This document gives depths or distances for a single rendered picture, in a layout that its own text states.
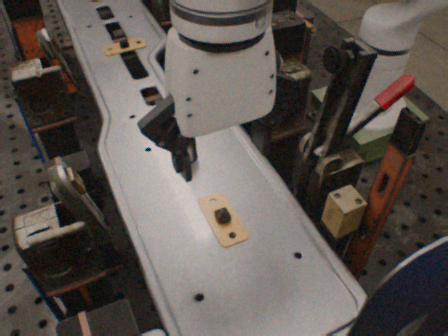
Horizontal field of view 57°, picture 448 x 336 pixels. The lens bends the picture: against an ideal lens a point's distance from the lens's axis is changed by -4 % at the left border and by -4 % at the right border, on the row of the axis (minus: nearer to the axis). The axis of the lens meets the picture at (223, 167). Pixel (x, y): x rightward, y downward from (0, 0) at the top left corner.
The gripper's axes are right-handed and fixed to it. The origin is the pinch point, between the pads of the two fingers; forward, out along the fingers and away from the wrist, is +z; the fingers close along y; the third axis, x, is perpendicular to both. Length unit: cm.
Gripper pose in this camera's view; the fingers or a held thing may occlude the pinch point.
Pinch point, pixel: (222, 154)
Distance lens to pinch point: 47.2
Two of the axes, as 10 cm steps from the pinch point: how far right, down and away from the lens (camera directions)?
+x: 4.2, 6.6, -6.2
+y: -9.1, 3.1, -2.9
